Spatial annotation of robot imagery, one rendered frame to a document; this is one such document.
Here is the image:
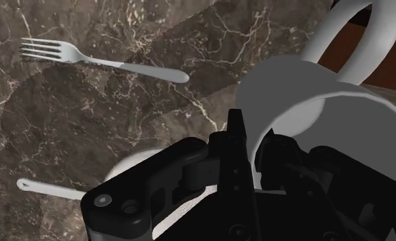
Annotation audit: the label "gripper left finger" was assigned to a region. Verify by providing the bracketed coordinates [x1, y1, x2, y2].
[80, 108, 262, 241]

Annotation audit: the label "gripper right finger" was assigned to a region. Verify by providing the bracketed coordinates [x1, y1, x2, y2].
[254, 127, 396, 241]

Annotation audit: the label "white mug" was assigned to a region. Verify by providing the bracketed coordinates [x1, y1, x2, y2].
[235, 0, 396, 195]

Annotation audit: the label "silver fork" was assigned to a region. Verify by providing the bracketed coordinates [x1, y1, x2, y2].
[18, 37, 190, 84]

